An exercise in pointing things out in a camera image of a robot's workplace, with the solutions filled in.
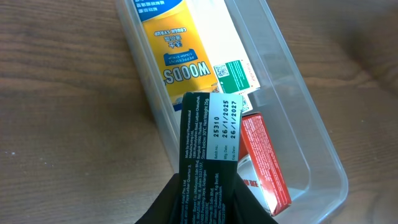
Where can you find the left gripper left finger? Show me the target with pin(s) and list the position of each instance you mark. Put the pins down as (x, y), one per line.
(164, 209)

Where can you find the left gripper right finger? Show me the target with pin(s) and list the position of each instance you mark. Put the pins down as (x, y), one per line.
(246, 208)

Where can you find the red box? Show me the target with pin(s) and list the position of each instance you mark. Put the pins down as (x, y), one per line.
(259, 167)

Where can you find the clear plastic container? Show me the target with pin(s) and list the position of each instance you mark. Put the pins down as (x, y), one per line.
(315, 177)

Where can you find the dark green box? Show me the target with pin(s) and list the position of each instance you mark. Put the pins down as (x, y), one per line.
(210, 127)

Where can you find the white green box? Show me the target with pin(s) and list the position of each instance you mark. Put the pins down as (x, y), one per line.
(223, 46)

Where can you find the yellow blue box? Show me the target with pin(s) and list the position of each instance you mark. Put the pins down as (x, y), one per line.
(177, 48)

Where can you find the blue white box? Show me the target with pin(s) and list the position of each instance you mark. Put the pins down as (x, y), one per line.
(247, 106)

